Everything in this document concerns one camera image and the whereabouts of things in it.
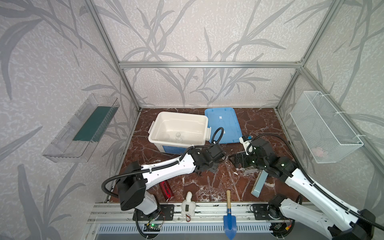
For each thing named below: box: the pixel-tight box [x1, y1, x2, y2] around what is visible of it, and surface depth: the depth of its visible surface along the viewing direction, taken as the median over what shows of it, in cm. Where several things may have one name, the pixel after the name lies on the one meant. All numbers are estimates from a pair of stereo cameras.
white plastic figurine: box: [181, 191, 196, 217], surface depth 75 cm
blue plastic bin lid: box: [204, 107, 243, 145], surface depth 115 cm
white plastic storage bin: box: [148, 111, 212, 154], surface depth 96 cm
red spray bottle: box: [159, 180, 172, 201], surface depth 79 cm
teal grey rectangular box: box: [251, 169, 269, 198], surface depth 80 cm
